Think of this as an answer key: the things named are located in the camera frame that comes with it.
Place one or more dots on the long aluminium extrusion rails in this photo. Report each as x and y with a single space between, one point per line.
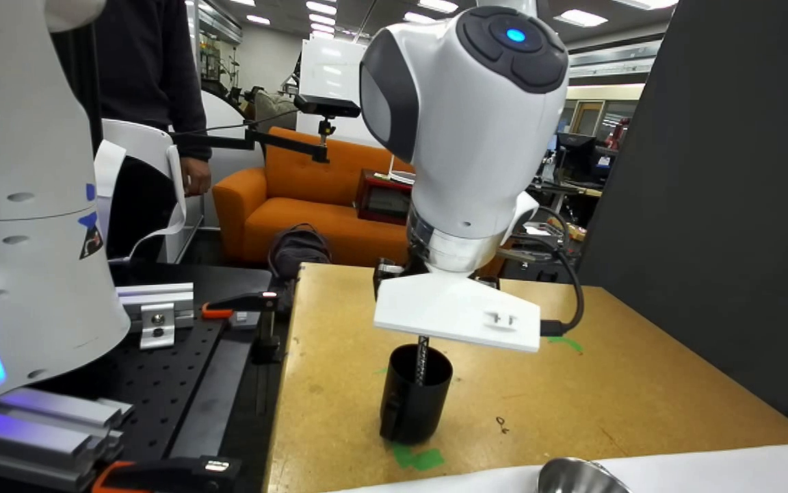
29 433

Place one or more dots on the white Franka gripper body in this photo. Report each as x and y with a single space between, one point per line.
450 311

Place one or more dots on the short aluminium extrusion bar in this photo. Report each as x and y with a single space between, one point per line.
152 294

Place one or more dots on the metal bowl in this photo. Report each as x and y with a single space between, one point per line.
581 478

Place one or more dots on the black backpack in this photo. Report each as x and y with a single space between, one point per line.
298 251

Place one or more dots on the person's bare hand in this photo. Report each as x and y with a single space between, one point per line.
198 179

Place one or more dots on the orange sofa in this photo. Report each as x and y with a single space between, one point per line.
275 220

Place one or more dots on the black backdrop board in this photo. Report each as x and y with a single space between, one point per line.
732 182

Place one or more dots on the black mug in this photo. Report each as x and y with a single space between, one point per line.
412 407

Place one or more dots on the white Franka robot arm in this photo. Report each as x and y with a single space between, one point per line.
476 119

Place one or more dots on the black camera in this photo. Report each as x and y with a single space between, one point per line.
327 105

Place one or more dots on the rectangular ceiling light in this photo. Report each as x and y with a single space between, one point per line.
587 16

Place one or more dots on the orange and black clamp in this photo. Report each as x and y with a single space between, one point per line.
176 475

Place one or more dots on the person in dark clothing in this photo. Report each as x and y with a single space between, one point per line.
152 63

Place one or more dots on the white chair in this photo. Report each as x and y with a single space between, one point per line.
152 146

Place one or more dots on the black computer monitor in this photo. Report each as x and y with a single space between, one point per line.
587 160

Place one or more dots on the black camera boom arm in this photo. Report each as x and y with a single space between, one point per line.
286 141

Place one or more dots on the silver angle bracket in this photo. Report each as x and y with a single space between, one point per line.
156 327

